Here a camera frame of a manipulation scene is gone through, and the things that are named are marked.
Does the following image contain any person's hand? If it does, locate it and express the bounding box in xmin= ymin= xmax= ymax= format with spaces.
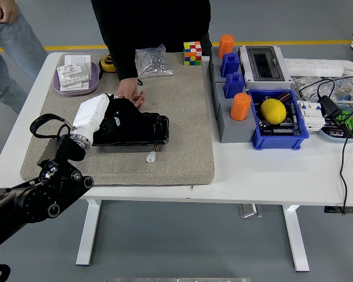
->
xmin=0 ymin=0 xmax=20 ymax=24

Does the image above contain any person's right hand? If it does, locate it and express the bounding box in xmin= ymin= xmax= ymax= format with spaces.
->
xmin=116 ymin=78 xmax=146 ymax=109

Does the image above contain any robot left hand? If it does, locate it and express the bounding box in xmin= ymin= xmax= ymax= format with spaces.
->
xmin=72 ymin=93 xmax=122 ymax=137

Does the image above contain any black rag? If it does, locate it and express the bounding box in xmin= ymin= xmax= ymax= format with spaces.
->
xmin=93 ymin=98 xmax=146 ymax=139

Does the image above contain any black glossy panel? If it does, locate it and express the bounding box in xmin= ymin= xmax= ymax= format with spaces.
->
xmin=91 ymin=111 xmax=170 ymax=147

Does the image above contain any black desk controller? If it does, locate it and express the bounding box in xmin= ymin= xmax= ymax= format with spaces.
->
xmin=324 ymin=206 xmax=353 ymax=215

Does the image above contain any yellow tape measure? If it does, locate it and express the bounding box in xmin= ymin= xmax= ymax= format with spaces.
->
xmin=98 ymin=53 xmax=118 ymax=80

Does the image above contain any clear bag of nuts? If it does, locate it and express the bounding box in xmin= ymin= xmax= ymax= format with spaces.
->
xmin=134 ymin=43 xmax=174 ymax=79

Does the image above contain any purple tray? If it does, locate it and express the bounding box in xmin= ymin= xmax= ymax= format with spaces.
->
xmin=52 ymin=61 xmax=101 ymax=96

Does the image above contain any person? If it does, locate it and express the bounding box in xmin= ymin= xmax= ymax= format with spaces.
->
xmin=0 ymin=0 xmax=49 ymax=115
xmin=90 ymin=0 xmax=213 ymax=82

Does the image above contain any white socket module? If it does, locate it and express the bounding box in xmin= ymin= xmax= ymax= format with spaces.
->
xmin=56 ymin=63 xmax=91 ymax=88

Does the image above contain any grey-brown mat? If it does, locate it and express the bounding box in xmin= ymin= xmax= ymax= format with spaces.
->
xmin=20 ymin=52 xmax=216 ymax=188

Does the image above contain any colourful puzzle cube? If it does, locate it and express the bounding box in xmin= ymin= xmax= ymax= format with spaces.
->
xmin=183 ymin=41 xmax=202 ymax=66

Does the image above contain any grey block holder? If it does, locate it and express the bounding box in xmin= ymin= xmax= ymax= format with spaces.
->
xmin=208 ymin=46 xmax=247 ymax=86
xmin=214 ymin=82 xmax=258 ymax=144

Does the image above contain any blue plastic block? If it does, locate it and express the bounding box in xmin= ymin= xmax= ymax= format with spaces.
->
xmin=221 ymin=52 xmax=241 ymax=79
xmin=224 ymin=71 xmax=245 ymax=99

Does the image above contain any orange plastic cylinder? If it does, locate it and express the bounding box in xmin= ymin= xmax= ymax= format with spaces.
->
xmin=217 ymin=34 xmax=235 ymax=59
xmin=229 ymin=92 xmax=252 ymax=122

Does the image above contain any white table leg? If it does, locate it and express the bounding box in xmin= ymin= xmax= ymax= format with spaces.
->
xmin=282 ymin=204 xmax=310 ymax=273
xmin=75 ymin=199 xmax=102 ymax=267

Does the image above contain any grey electrical distribution box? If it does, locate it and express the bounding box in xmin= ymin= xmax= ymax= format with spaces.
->
xmin=238 ymin=45 xmax=294 ymax=90

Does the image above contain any yellow lemon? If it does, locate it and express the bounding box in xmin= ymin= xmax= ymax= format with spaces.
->
xmin=260 ymin=98 xmax=288 ymax=124

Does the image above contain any brown cylindrical capacitor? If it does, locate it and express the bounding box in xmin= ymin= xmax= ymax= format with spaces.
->
xmin=275 ymin=91 xmax=292 ymax=104

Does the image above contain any blue plastic bin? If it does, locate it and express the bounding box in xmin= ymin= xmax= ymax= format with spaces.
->
xmin=247 ymin=89 xmax=310 ymax=151

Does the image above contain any dark circuit board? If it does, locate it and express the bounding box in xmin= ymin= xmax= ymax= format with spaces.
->
xmin=258 ymin=117 xmax=301 ymax=137
xmin=323 ymin=119 xmax=352 ymax=139

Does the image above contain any clear bag of washers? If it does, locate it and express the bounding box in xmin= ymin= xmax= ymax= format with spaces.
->
xmin=291 ymin=76 xmax=321 ymax=100

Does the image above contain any white circuit breaker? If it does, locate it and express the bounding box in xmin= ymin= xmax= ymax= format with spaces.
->
xmin=297 ymin=99 xmax=327 ymax=133

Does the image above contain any white power strip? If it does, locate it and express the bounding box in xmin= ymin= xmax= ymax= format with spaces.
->
xmin=284 ymin=58 xmax=345 ymax=78

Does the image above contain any black power adapter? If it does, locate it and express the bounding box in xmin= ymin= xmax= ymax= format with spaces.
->
xmin=317 ymin=96 xmax=344 ymax=120

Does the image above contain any clear bag of blue parts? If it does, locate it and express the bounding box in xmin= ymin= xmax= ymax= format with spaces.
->
xmin=332 ymin=78 xmax=353 ymax=102

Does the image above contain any green terminal block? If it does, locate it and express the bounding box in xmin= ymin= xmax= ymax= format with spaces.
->
xmin=337 ymin=110 xmax=353 ymax=139

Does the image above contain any flat white switch plate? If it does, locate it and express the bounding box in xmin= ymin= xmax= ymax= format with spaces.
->
xmin=64 ymin=53 xmax=92 ymax=71

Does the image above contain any white connector with wires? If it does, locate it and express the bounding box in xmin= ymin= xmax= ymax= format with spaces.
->
xmin=146 ymin=143 xmax=161 ymax=164

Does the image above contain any silver metal bracket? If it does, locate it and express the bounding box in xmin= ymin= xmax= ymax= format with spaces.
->
xmin=238 ymin=203 xmax=263 ymax=219

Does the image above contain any thin black cord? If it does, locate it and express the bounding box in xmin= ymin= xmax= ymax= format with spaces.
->
xmin=298 ymin=76 xmax=353 ymax=216

